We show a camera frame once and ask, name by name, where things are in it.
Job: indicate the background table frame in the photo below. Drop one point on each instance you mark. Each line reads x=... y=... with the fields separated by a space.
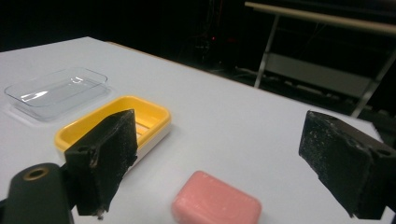
x=311 y=71

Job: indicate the pink soap bar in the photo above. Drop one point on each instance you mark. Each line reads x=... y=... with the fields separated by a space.
x=214 y=202

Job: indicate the yellow soap dish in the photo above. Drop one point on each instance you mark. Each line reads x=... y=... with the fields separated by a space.
x=149 y=118

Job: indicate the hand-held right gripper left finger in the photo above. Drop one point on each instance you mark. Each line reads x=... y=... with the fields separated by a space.
x=106 y=155

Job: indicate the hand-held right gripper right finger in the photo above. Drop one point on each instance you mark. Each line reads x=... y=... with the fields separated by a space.
x=342 y=161

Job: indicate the clear plastic lid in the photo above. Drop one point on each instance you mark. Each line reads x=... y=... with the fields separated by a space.
x=56 y=91

